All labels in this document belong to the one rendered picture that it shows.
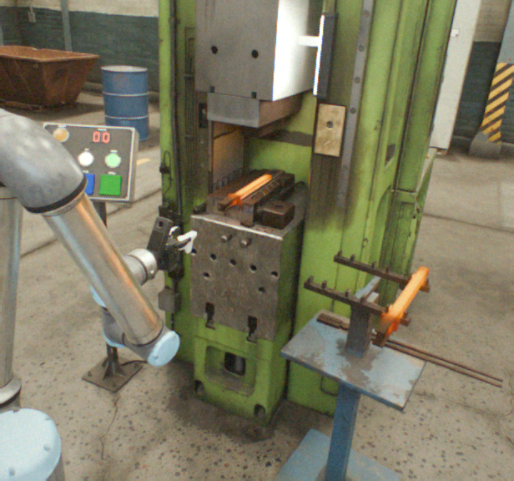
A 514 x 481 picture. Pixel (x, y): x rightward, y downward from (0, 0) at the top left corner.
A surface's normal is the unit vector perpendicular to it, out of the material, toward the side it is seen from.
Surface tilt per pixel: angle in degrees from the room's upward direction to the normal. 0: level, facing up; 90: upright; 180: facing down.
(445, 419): 0
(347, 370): 0
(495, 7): 91
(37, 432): 5
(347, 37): 90
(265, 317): 90
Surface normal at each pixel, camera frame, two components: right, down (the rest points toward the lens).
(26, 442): 0.13, -0.89
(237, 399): -0.41, 0.33
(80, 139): 0.04, -0.11
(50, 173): 0.57, -0.02
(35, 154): 0.43, -0.25
